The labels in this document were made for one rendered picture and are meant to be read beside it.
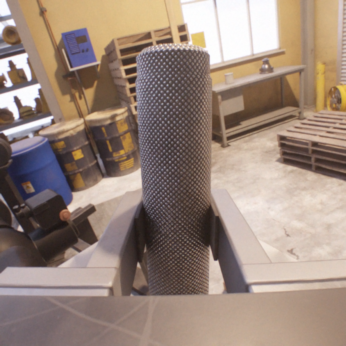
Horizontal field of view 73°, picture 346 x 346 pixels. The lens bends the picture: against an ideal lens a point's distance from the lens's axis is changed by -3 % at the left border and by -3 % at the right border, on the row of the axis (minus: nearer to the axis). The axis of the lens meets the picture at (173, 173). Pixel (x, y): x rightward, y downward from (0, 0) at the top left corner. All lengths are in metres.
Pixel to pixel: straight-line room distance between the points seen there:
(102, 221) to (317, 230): 2.43
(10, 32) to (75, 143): 5.46
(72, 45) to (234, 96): 2.91
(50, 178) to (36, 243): 1.38
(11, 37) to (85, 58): 4.18
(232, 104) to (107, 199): 2.98
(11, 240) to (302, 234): 2.47
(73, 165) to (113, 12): 2.70
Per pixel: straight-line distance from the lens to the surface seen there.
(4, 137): 9.33
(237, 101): 4.92
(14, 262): 1.60
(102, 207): 3.12
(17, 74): 8.23
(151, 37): 3.58
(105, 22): 4.80
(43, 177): 3.11
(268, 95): 6.19
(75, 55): 4.45
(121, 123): 3.37
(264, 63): 5.51
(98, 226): 3.25
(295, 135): 3.76
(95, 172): 3.58
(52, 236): 1.89
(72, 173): 3.49
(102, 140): 3.42
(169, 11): 3.64
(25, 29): 4.63
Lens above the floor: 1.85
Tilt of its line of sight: 26 degrees down
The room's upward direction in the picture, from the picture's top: 14 degrees counter-clockwise
